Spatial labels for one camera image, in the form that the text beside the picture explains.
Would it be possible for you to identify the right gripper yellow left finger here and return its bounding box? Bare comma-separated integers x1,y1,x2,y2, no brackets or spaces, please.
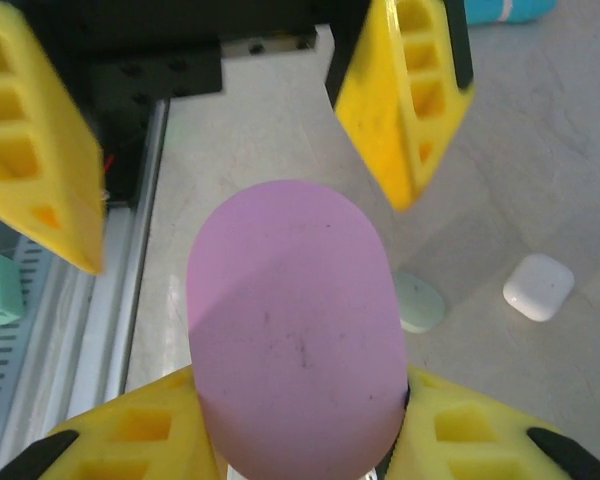
0,363,224,480

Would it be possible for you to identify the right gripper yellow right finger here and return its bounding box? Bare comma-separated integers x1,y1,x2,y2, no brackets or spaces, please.
383,363,600,480

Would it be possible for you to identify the mint green earbud charging case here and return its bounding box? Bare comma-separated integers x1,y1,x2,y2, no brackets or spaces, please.
396,271,447,335

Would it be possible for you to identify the white earbud charging case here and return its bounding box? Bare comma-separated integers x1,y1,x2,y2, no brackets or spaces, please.
502,252,576,323

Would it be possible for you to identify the pink earbud charging case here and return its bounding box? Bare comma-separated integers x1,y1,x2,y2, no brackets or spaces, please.
185,179,407,480

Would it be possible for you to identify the teal pen with white band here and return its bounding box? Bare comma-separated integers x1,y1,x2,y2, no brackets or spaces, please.
466,0,557,27

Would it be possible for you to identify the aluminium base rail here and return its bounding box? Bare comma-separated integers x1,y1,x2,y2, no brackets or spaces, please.
0,97,174,480

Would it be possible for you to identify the slotted grey cable tray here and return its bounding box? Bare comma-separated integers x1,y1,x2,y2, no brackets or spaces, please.
0,234,56,451

